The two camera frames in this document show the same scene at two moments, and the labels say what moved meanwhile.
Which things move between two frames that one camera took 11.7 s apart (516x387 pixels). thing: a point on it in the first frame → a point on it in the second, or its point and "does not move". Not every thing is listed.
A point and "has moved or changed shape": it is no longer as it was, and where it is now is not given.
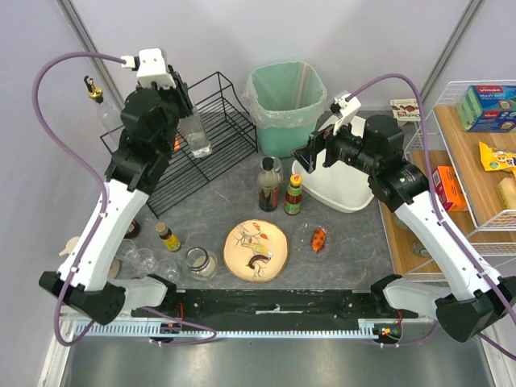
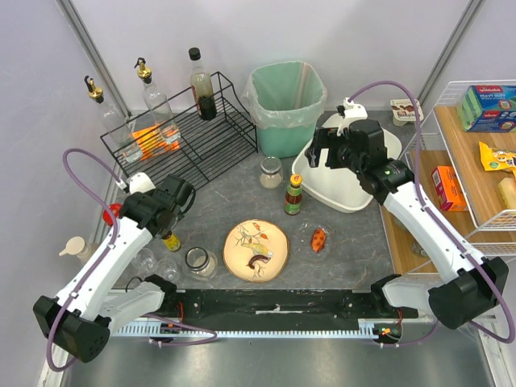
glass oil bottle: x=110 y=113 does not move
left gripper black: x=180 y=89 → x=177 y=197
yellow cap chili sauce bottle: x=293 y=197 does not move
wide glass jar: x=200 y=264 does not move
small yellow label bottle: x=170 y=240 does not move
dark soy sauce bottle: x=269 y=180 → x=201 y=87
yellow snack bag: x=496 y=160 does not move
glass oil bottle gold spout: x=196 y=134 has moved or changed shape
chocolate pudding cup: x=405 y=110 does not move
